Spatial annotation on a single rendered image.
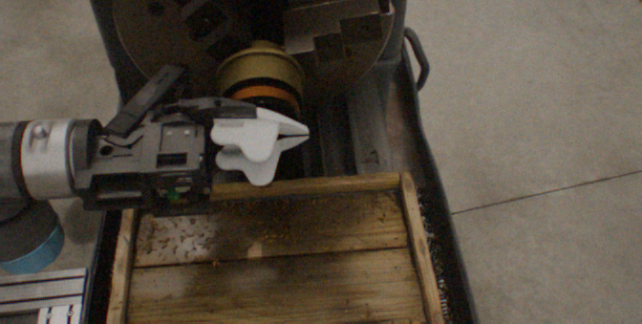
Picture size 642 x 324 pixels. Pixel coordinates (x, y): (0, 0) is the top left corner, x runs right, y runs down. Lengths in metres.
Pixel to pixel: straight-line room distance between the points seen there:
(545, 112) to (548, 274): 0.61
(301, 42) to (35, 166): 0.28
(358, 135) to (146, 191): 0.40
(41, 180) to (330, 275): 0.33
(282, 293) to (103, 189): 0.25
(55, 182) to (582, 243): 1.58
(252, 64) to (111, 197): 0.18
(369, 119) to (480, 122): 1.24
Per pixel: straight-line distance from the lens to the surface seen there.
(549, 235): 1.94
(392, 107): 1.40
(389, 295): 0.75
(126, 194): 0.60
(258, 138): 0.60
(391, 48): 1.00
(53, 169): 0.61
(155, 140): 0.59
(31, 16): 2.69
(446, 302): 1.12
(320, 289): 0.75
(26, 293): 1.62
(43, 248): 0.74
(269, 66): 0.63
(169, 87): 0.66
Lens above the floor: 1.55
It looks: 50 degrees down
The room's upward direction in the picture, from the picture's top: straight up
